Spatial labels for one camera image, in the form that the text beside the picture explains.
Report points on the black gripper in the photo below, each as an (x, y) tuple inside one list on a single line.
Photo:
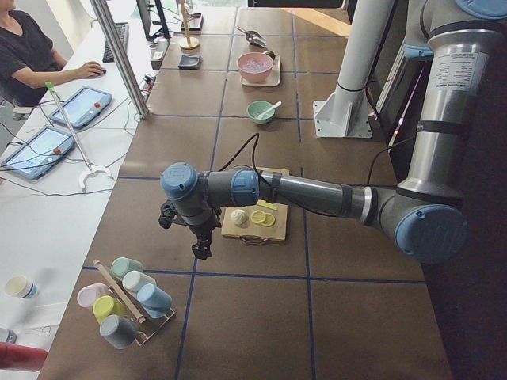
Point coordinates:
[(196, 229)]

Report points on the white plastic spoon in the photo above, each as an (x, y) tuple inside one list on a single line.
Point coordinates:
[(268, 110)]

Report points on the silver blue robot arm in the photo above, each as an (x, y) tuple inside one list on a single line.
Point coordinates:
[(422, 213)]

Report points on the mint green bowl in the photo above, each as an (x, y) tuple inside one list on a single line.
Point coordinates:
[(259, 107)]

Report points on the pink bowl of ice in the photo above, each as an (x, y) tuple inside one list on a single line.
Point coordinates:
[(255, 67)]

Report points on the steel ice scoop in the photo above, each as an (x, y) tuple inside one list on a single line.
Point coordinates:
[(253, 37)]

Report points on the bamboo cutting board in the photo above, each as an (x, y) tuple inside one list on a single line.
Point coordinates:
[(256, 232)]

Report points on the lemon slice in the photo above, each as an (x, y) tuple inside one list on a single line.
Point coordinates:
[(269, 220), (258, 216)]

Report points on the blue cup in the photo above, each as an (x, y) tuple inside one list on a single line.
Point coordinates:
[(154, 300)]

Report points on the yellow plastic knife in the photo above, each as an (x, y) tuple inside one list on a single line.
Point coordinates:
[(265, 204)]

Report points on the white cup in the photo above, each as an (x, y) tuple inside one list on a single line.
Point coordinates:
[(134, 280)]

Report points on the mint cup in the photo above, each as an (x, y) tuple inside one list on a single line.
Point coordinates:
[(121, 266)]

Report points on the yellow cup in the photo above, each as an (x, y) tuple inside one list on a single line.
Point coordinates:
[(107, 305)]

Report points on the grey cup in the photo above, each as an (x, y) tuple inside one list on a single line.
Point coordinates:
[(119, 331)]

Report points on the pink cup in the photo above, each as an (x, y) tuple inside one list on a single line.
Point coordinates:
[(87, 296)]

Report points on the paper cup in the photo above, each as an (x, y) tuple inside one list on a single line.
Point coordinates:
[(21, 287)]

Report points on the far teach pendant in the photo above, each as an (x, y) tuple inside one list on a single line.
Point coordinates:
[(85, 105)]

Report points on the teach pendant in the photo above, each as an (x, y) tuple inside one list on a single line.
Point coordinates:
[(85, 105), (40, 154)]

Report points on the near teach pendant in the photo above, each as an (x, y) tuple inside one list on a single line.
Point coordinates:
[(40, 154)]

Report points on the folded grey cloth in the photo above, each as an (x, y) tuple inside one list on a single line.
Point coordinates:
[(190, 62)]

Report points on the wooden mug tree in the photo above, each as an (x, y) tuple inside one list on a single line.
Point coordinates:
[(187, 42)]

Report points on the red bottle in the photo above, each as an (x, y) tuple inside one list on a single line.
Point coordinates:
[(22, 358)]

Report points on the white reacher grabber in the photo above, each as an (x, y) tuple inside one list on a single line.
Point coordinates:
[(91, 168)]

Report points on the seated person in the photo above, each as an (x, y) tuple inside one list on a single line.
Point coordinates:
[(29, 59)]

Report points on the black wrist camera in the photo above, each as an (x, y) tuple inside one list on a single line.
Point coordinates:
[(167, 215)]

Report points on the cup rack with handle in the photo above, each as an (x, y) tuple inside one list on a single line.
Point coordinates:
[(146, 325)]

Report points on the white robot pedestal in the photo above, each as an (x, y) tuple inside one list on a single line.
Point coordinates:
[(344, 114)]

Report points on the aluminium frame post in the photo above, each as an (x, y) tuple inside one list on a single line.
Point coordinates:
[(108, 27)]

